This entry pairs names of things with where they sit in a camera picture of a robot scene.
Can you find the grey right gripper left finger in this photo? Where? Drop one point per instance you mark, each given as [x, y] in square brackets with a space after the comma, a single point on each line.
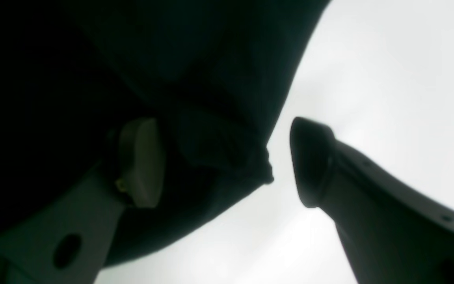
[68, 241]

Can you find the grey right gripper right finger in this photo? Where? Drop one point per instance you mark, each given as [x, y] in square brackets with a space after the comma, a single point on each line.
[391, 234]

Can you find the black T-shirt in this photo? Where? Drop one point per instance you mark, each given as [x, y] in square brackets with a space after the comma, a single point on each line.
[215, 75]

